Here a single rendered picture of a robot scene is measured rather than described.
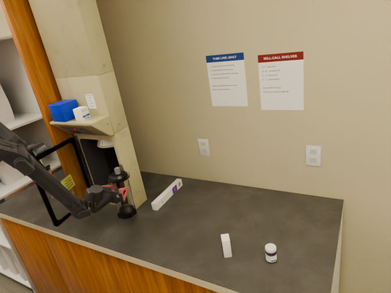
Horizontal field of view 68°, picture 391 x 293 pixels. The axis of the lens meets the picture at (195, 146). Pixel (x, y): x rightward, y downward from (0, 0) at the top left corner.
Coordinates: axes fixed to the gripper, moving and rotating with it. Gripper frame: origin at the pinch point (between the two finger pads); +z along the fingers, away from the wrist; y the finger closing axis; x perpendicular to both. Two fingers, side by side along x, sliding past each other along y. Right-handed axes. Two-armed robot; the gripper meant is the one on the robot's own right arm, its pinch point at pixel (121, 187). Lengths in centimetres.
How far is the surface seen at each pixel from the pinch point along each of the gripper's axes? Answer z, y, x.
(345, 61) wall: 49, -97, -50
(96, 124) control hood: -1.6, 4.7, -34.4
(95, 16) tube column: 13, 5, -81
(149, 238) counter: -6.4, -18.4, 21.8
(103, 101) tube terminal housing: 7.0, 5.6, -43.2
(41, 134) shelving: 53, 141, -3
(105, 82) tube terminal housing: 10, 5, -52
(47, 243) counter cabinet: -15, 59, 41
